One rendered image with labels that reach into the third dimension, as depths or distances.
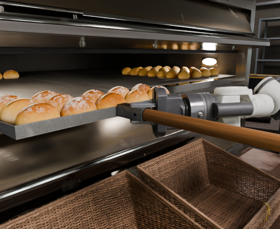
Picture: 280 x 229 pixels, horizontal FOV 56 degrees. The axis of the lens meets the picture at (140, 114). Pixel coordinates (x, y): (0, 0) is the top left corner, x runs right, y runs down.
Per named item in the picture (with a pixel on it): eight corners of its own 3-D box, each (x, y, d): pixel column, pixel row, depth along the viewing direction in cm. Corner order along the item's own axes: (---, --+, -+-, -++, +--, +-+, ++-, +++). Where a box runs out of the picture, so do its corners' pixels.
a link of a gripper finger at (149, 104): (129, 105, 66) (153, 104, 68) (131, 108, 63) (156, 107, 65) (129, 99, 66) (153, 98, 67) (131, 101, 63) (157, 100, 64)
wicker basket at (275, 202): (133, 220, 124) (133, 165, 117) (198, 179, 163) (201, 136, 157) (233, 280, 91) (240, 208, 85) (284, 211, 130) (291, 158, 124)
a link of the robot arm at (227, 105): (191, 93, 73) (228, 92, 75) (192, 131, 73) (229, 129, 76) (210, 91, 62) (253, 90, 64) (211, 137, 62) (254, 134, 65)
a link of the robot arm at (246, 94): (208, 87, 71) (235, 87, 79) (209, 121, 71) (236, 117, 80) (231, 86, 66) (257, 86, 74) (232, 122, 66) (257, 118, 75)
